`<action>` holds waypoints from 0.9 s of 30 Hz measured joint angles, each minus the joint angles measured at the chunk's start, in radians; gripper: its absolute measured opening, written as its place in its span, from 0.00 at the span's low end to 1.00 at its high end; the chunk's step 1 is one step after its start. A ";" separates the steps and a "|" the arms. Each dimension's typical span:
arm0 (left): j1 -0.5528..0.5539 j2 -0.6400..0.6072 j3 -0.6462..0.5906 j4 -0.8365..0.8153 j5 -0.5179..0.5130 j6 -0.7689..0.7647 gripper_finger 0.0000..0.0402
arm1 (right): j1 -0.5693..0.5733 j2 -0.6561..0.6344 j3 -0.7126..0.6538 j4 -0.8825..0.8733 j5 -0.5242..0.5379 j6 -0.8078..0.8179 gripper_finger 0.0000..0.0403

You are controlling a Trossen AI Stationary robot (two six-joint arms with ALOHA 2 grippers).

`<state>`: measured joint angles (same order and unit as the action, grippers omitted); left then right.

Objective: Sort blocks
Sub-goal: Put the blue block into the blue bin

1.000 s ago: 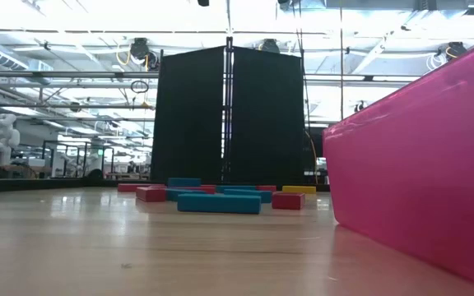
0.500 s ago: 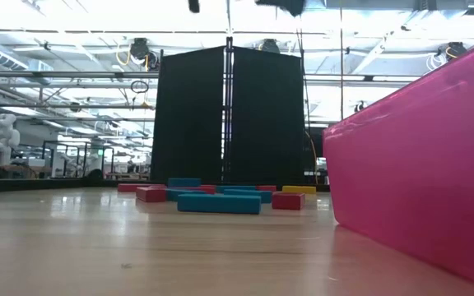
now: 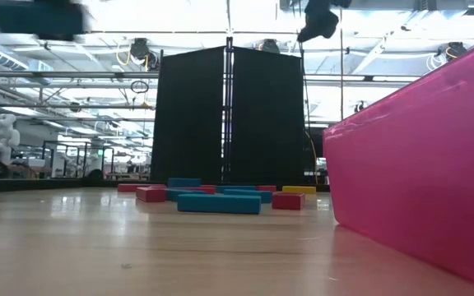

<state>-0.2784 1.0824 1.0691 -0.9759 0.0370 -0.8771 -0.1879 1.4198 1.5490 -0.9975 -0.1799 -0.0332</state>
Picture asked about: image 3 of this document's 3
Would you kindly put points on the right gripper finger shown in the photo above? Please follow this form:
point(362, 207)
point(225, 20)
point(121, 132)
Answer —
point(321, 20)

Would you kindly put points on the blue thick wooden block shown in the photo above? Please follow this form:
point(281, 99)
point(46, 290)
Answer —
point(183, 182)

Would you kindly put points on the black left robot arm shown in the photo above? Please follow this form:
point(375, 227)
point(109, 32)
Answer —
point(39, 18)

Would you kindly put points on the black folding partition screen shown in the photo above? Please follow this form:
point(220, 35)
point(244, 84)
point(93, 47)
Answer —
point(187, 123)

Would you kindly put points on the yellow flat wooden block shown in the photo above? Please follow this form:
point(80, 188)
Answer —
point(298, 190)

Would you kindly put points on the red flat wooden block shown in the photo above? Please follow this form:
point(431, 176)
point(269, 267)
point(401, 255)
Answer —
point(210, 190)
point(288, 200)
point(159, 186)
point(266, 188)
point(150, 194)
point(128, 187)

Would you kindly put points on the red translucent plastic bin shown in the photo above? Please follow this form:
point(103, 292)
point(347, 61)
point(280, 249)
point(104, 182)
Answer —
point(426, 164)

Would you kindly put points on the long wooden workbench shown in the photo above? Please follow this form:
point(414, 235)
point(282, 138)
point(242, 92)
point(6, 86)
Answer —
point(19, 167)

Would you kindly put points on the black aluminium table frame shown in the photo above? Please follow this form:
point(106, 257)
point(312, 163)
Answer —
point(35, 185)

